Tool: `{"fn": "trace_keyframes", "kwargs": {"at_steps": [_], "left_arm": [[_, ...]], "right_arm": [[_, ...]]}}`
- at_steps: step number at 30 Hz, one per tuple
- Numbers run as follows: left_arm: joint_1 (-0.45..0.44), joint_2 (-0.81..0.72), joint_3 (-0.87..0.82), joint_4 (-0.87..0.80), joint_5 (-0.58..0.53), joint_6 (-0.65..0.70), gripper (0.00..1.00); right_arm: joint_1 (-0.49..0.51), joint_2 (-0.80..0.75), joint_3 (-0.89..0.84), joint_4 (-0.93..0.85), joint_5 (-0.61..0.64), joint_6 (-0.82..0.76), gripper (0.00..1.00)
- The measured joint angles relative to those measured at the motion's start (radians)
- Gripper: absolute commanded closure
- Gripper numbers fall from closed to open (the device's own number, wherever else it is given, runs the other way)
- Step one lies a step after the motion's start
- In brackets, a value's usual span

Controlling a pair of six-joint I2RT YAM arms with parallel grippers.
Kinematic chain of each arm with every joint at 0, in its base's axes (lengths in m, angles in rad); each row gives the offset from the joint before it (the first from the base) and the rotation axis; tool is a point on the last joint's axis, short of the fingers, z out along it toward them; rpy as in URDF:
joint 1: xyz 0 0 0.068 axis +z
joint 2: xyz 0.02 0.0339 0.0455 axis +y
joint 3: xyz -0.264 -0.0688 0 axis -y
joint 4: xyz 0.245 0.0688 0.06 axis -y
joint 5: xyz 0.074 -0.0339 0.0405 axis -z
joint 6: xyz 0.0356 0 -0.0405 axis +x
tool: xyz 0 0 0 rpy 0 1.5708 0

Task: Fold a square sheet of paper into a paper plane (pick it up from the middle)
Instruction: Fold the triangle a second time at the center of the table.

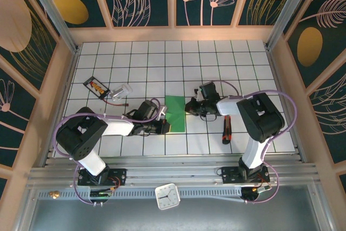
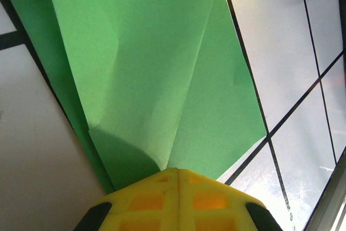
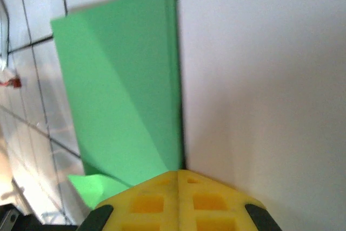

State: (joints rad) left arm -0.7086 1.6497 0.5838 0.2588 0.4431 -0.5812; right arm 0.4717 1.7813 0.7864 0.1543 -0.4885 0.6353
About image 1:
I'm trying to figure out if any red black cable with plug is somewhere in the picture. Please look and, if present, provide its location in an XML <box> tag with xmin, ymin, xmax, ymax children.
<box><xmin>103</xmin><ymin>97</ymin><xmax>130</xmax><ymax>108</ymax></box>

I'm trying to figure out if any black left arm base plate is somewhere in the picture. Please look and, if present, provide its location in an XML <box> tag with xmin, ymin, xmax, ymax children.
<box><xmin>77</xmin><ymin>168</ymin><xmax>128</xmax><ymax>187</ymax></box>

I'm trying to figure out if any orange ridged block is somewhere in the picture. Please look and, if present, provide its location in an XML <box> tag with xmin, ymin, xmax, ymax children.
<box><xmin>90</xmin><ymin>81</ymin><xmax>106</xmax><ymax>94</ymax></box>

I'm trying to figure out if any small clear plastic item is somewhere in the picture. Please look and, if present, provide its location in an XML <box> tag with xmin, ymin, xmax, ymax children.
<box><xmin>109</xmin><ymin>83</ymin><xmax>134</xmax><ymax>100</ymax></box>

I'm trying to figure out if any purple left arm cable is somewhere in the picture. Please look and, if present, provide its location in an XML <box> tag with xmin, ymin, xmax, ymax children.
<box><xmin>55</xmin><ymin>97</ymin><xmax>163</xmax><ymax>206</ymax></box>

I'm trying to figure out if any white square clock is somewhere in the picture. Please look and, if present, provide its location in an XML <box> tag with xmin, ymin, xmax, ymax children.
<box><xmin>155</xmin><ymin>183</ymin><xmax>181</xmax><ymax>210</ymax></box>

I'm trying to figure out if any green paper sheet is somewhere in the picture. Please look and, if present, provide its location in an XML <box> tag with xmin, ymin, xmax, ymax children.
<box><xmin>164</xmin><ymin>95</ymin><xmax>187</xmax><ymax>134</ymax></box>

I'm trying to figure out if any perforated metal cable duct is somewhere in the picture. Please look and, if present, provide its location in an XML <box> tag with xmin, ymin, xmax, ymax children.
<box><xmin>36</xmin><ymin>187</ymin><xmax>244</xmax><ymax>200</ymax></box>

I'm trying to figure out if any aluminium table edge rail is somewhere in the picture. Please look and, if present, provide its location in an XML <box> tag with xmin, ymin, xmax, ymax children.
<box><xmin>26</xmin><ymin>155</ymin><xmax>320</xmax><ymax>188</ymax></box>

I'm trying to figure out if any aluminium frame post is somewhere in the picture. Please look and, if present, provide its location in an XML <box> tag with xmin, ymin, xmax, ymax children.
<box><xmin>264</xmin><ymin>0</ymin><xmax>317</xmax><ymax>51</ymax></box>
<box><xmin>22</xmin><ymin>0</ymin><xmax>81</xmax><ymax>54</ymax></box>

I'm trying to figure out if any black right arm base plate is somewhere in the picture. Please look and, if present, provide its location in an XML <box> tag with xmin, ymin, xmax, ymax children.
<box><xmin>221</xmin><ymin>166</ymin><xmax>270</xmax><ymax>184</ymax></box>

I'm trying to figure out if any black tray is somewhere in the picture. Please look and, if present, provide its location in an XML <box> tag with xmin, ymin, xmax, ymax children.
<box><xmin>83</xmin><ymin>76</ymin><xmax>111</xmax><ymax>99</ymax></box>

